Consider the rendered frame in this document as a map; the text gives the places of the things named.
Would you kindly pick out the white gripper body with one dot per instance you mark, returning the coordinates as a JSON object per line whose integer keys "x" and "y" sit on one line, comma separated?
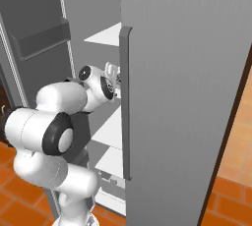
{"x": 111, "y": 68}

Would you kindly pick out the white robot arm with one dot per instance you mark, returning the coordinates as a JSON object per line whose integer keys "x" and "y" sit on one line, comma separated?
{"x": 55, "y": 128}

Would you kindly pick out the white freezer shelf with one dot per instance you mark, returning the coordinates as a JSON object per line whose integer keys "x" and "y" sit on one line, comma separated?
{"x": 111, "y": 162}
{"x": 110, "y": 131}
{"x": 106, "y": 36}

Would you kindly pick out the grey freezer door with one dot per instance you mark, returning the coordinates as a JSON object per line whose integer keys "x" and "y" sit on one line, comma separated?
{"x": 32, "y": 4}

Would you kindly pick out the white freezer drawer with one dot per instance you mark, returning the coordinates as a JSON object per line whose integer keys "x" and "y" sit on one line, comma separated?
{"x": 110, "y": 197}

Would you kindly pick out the grey fridge body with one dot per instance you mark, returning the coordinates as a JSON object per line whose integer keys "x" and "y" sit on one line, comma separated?
{"x": 92, "y": 4}

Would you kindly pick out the grey fridge door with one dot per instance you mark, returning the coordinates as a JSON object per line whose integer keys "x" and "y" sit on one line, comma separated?
{"x": 183, "y": 99}

